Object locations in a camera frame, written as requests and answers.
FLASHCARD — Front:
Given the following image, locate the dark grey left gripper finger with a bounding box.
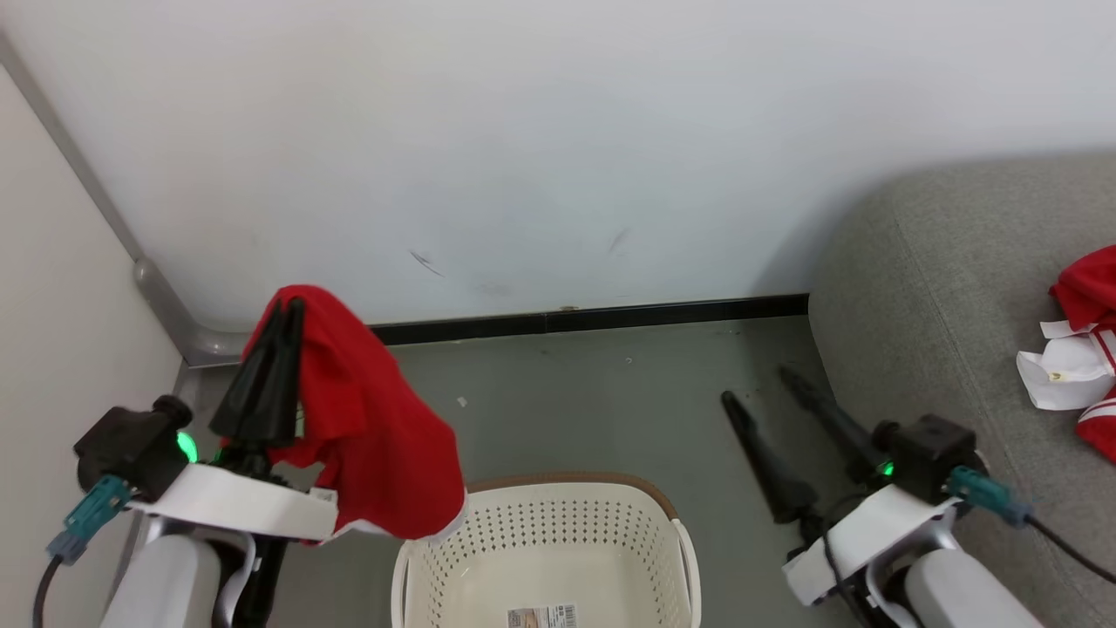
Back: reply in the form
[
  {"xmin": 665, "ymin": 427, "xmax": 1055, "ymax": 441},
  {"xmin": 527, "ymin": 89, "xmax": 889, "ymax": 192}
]
[
  {"xmin": 209, "ymin": 299, "xmax": 288, "ymax": 451},
  {"xmin": 262, "ymin": 297, "xmax": 307, "ymax": 454}
]

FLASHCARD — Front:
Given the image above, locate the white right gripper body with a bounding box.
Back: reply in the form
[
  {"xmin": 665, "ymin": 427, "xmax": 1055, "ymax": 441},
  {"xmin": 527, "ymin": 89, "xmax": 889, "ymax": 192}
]
[{"xmin": 783, "ymin": 484, "xmax": 960, "ymax": 608}]

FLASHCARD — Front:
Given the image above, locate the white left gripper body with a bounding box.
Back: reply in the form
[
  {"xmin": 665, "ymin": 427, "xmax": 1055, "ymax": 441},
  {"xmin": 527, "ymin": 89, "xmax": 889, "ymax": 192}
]
[{"xmin": 131, "ymin": 462, "xmax": 339, "ymax": 543}]

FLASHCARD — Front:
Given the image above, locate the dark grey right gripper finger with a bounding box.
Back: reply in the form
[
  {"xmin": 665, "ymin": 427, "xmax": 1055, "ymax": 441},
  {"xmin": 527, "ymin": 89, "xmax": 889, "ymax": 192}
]
[
  {"xmin": 779, "ymin": 365, "xmax": 882, "ymax": 481},
  {"xmin": 720, "ymin": 391, "xmax": 820, "ymax": 525}
]

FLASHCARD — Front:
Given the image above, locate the plain red white-trimmed garment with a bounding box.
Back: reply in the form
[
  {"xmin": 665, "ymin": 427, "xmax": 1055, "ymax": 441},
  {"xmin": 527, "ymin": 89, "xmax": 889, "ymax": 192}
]
[{"xmin": 242, "ymin": 284, "xmax": 468, "ymax": 543}]

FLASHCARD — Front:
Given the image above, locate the red jersey with number print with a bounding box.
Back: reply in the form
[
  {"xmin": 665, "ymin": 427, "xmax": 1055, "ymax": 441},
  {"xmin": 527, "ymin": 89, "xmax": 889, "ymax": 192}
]
[{"xmin": 1016, "ymin": 246, "xmax": 1116, "ymax": 464}]

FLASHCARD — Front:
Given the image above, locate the beige perforated laundry basket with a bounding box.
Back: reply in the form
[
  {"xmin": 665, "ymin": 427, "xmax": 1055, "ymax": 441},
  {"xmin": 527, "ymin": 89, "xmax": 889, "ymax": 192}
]
[{"xmin": 391, "ymin": 473, "xmax": 702, "ymax": 628}]

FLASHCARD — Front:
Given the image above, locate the grey fabric sofa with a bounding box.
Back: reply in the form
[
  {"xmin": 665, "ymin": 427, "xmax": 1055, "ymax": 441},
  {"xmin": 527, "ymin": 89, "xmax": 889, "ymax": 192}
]
[{"xmin": 806, "ymin": 155, "xmax": 1116, "ymax": 628}]

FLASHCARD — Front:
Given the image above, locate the black baseboard strip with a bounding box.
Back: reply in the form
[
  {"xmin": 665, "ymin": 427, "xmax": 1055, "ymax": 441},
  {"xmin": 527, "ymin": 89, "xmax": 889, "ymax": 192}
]
[{"xmin": 371, "ymin": 294, "xmax": 810, "ymax": 347}]

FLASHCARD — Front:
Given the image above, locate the barcode sticker label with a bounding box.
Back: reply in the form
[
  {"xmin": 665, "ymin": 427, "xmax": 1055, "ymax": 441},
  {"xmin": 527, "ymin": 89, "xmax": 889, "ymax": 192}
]
[{"xmin": 508, "ymin": 604, "xmax": 579, "ymax": 628}]

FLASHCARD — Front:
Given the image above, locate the thin black right gripper cable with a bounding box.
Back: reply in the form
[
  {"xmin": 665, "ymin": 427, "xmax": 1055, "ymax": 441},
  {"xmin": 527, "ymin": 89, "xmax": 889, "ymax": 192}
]
[{"xmin": 820, "ymin": 493, "xmax": 881, "ymax": 628}]

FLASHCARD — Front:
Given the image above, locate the grey corner trim rail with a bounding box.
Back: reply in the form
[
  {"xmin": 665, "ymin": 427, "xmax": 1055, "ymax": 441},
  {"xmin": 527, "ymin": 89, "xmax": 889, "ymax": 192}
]
[{"xmin": 0, "ymin": 31, "xmax": 254, "ymax": 368}]

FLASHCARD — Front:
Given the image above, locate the right teal connector black cable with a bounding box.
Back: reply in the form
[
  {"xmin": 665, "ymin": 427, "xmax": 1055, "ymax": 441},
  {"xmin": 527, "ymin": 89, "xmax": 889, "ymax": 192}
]
[{"xmin": 946, "ymin": 466, "xmax": 1116, "ymax": 584}]

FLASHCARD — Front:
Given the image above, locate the teal connector black cable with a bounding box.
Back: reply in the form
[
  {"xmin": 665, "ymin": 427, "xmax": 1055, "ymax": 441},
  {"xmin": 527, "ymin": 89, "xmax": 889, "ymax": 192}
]
[
  {"xmin": 33, "ymin": 475, "xmax": 133, "ymax": 628},
  {"xmin": 946, "ymin": 466, "xmax": 1116, "ymax": 584}
]

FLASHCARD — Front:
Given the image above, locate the left teal connector black cable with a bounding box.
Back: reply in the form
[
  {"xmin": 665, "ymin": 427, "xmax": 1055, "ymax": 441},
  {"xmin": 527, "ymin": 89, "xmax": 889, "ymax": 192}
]
[{"xmin": 33, "ymin": 475, "xmax": 133, "ymax": 628}]

